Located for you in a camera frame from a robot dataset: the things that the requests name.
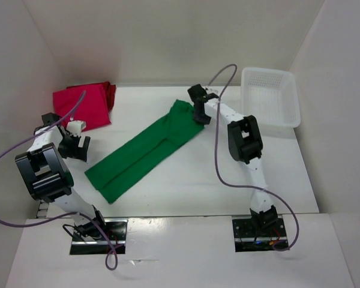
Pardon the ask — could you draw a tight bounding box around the dark red t shirt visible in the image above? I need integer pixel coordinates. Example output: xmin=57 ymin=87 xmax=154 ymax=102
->
xmin=66 ymin=81 xmax=116 ymax=113

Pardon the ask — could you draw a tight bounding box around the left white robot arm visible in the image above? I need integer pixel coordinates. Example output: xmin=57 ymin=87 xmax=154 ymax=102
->
xmin=15 ymin=113 xmax=108 ymax=240

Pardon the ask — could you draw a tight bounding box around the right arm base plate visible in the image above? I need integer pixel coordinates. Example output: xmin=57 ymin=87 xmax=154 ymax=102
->
xmin=232 ymin=216 xmax=289 ymax=253

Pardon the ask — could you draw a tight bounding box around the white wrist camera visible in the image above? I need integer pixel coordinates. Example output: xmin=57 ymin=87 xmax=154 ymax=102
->
xmin=205 ymin=86 xmax=219 ymax=95
xmin=66 ymin=120 xmax=86 ymax=137

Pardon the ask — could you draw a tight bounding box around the green t shirt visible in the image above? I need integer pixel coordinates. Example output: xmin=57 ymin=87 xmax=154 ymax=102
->
xmin=85 ymin=100 xmax=204 ymax=204

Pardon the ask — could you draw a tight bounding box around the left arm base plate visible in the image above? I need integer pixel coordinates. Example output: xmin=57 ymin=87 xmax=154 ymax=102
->
xmin=63 ymin=218 xmax=128 ymax=256

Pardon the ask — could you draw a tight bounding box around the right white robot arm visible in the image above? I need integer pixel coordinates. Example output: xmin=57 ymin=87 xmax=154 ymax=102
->
xmin=187 ymin=84 xmax=278 ymax=237

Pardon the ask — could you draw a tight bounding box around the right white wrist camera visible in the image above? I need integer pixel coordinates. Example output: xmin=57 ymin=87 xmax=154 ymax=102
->
xmin=205 ymin=86 xmax=219 ymax=95

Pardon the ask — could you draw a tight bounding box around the pink t shirt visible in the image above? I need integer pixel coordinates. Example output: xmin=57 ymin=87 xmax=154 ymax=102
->
xmin=53 ymin=85 xmax=111 ymax=131

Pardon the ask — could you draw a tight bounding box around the white plastic basket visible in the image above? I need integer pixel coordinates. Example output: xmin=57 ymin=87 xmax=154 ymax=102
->
xmin=241 ymin=67 xmax=301 ymax=128

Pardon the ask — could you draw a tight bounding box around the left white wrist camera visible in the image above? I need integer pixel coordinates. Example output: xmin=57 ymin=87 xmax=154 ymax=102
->
xmin=66 ymin=120 xmax=86 ymax=137

